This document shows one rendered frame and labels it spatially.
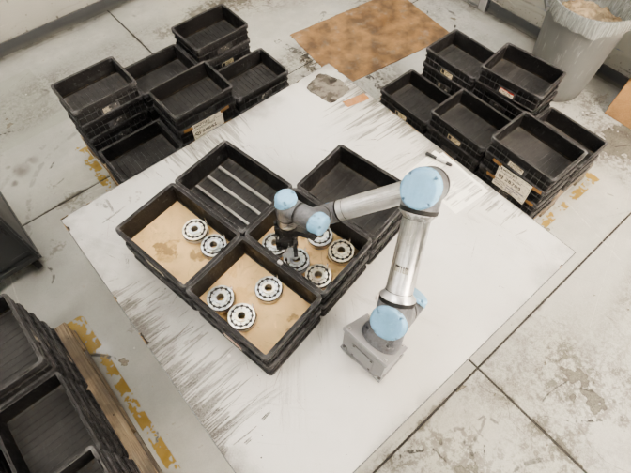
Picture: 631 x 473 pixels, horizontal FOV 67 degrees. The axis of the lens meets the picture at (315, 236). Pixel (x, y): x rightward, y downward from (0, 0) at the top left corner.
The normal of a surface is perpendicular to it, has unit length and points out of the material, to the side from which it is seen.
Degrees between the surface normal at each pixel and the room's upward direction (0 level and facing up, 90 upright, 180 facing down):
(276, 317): 0
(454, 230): 0
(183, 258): 0
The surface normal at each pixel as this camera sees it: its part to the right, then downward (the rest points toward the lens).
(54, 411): 0.00, -0.51
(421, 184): -0.40, 0.04
